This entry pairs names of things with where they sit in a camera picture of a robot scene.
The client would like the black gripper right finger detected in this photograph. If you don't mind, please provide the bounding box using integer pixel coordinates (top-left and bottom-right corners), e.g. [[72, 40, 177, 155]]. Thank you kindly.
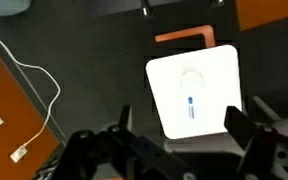
[[224, 106, 288, 180]]

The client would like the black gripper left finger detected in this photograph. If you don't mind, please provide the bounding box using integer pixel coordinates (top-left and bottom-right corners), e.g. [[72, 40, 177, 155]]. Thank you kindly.
[[59, 105, 197, 180]]

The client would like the blue white marker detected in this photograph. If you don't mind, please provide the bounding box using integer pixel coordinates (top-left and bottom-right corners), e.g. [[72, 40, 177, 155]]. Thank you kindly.
[[188, 97, 194, 119]]

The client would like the clear glass cup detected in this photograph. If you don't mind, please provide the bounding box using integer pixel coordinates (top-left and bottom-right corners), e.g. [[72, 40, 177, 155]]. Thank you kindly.
[[179, 69, 203, 89]]

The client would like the white square table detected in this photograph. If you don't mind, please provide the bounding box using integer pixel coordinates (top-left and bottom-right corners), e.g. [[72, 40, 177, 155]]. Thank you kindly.
[[146, 45, 242, 139]]

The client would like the orange wooden desk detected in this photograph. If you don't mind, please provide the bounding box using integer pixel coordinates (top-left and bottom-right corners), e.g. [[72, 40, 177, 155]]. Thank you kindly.
[[0, 58, 58, 180]]

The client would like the grey-blue bin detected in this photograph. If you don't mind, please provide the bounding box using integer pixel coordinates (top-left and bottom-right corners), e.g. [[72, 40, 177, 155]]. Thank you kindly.
[[0, 0, 32, 16]]

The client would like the white cable with plug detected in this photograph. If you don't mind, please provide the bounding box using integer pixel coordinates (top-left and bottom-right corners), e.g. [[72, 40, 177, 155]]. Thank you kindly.
[[0, 16, 62, 164]]

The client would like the orange wooden chair frame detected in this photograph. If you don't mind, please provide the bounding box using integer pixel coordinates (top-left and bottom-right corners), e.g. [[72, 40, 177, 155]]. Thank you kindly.
[[154, 25, 216, 48]]

